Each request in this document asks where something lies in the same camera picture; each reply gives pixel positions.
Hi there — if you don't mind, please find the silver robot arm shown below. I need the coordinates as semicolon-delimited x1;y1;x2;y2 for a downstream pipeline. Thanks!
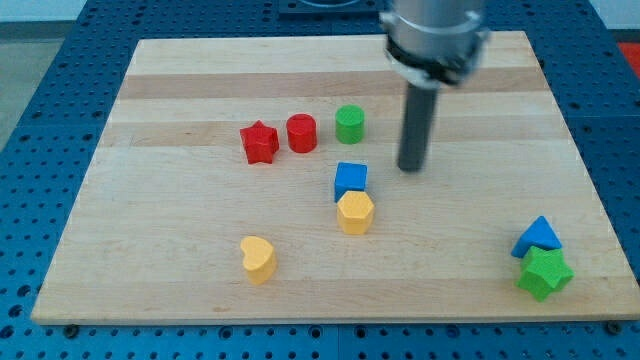
379;0;489;89

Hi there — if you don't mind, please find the yellow hexagon block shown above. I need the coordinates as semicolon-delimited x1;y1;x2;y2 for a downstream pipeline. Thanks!
337;190;375;235

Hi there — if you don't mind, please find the blue cube block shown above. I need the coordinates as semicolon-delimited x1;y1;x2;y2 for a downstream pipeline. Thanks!
334;162;368;202

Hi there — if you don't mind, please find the red cylinder block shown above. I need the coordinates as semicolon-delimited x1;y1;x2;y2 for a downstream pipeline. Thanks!
286;113;317;153

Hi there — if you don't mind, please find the green cylinder block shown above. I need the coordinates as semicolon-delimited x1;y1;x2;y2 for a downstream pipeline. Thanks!
335;104;365;144

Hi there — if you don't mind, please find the red star block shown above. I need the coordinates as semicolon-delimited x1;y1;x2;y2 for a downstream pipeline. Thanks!
239;120;279;164

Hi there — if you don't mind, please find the wooden board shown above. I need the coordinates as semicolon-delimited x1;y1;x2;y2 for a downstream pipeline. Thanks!
31;31;639;325

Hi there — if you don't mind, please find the yellow heart block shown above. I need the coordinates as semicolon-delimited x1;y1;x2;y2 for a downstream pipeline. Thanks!
240;236;278;285

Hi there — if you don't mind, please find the dark cylindrical pointer rod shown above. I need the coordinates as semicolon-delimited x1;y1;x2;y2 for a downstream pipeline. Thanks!
397;83;438;173

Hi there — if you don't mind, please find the blue triangle block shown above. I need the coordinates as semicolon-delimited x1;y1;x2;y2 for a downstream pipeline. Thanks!
511;216;563;258

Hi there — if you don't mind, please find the green star block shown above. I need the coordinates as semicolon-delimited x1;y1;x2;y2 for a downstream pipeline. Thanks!
516;246;575;302

